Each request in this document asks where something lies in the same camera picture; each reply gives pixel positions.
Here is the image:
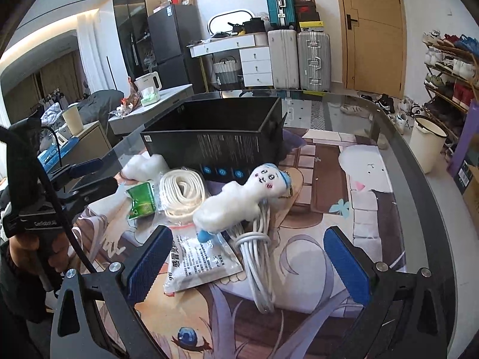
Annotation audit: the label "white plush doll blue hat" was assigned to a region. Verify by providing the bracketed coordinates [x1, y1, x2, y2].
[192, 162, 292, 245]

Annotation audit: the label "woven laundry basket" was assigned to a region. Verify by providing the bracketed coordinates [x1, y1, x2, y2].
[213, 58, 244, 86]

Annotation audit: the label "green packet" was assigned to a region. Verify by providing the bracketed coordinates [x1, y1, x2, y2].
[125, 180, 158, 220]

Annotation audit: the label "white vanity desk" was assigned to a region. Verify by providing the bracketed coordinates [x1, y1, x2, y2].
[189, 32, 270, 58]

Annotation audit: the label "purple stool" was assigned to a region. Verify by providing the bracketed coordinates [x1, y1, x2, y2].
[447, 99, 479, 178]

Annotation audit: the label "shoe rack with shoes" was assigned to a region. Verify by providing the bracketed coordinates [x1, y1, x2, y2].
[423, 30, 479, 146]

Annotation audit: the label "white suitcase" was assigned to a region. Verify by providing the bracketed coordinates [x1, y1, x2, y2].
[267, 29, 301, 90]

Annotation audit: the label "white bucket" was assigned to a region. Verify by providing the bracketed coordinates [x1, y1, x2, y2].
[409, 116, 448, 174]

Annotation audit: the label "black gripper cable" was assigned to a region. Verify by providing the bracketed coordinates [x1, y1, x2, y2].
[35, 125, 98, 274]

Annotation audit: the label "white medicine packet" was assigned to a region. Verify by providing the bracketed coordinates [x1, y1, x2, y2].
[163, 224, 244, 295]

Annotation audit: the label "wooden door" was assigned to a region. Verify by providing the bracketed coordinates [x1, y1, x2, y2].
[337, 0, 407, 100]

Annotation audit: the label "black bag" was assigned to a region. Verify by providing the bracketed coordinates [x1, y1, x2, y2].
[243, 17, 266, 34]

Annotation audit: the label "person's left hand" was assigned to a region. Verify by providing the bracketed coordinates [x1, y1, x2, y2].
[8, 228, 70, 274]

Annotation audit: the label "white sneakers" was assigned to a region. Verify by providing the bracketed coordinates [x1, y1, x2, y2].
[393, 97, 414, 135]

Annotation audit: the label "light wooden cabinet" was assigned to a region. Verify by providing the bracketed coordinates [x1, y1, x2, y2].
[48, 120, 113, 169]

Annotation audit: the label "white cable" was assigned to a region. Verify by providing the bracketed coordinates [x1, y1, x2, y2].
[226, 202, 279, 315]

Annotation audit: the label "white rope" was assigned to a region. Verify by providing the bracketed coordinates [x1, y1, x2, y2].
[159, 168, 206, 229]

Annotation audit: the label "dark jacket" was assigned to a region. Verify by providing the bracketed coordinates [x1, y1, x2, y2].
[69, 90, 124, 124]

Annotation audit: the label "person's left forearm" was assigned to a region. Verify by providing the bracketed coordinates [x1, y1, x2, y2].
[0, 239, 62, 324]

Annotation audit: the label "red snack bag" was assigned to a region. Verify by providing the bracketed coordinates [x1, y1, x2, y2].
[120, 78, 141, 113]

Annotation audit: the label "silver suitcase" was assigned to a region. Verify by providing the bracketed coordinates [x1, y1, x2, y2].
[297, 31, 332, 92]

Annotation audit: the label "cream waste bin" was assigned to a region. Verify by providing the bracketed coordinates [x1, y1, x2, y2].
[62, 107, 85, 135]

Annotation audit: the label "black cardboard box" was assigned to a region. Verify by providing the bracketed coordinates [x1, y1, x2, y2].
[140, 96, 288, 191]

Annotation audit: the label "white electric kettle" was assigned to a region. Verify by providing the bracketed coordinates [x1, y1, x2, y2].
[134, 74, 162, 96]

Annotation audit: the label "brown cardboard box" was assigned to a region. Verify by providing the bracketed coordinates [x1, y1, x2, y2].
[454, 165, 479, 247]

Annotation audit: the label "white drawer unit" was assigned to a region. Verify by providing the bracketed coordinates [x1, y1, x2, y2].
[239, 47, 274, 87]

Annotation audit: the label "green tissue box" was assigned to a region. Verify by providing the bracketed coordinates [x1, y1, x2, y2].
[140, 87, 161, 107]

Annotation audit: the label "black sneakers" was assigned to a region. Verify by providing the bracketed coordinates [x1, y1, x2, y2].
[374, 93, 395, 115]

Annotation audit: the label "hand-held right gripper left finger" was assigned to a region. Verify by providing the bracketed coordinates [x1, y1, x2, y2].
[50, 225, 175, 359]

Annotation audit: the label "white side counter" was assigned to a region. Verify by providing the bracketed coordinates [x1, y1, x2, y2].
[108, 84, 195, 135]

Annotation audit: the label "black fridge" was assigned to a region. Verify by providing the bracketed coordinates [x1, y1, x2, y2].
[147, 4, 204, 94]

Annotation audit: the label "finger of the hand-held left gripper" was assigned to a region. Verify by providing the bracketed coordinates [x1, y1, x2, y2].
[48, 158, 104, 192]
[56, 177, 119, 215]

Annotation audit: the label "teal suitcase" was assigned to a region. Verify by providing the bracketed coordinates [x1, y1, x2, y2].
[264, 0, 298, 28]

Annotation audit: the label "black glass cabinet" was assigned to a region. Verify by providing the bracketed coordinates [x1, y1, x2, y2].
[112, 0, 167, 83]

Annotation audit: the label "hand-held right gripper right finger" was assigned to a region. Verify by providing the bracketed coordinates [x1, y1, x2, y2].
[323, 226, 448, 359]

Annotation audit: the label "oval mirror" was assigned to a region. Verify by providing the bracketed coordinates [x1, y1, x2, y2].
[207, 8, 255, 38]

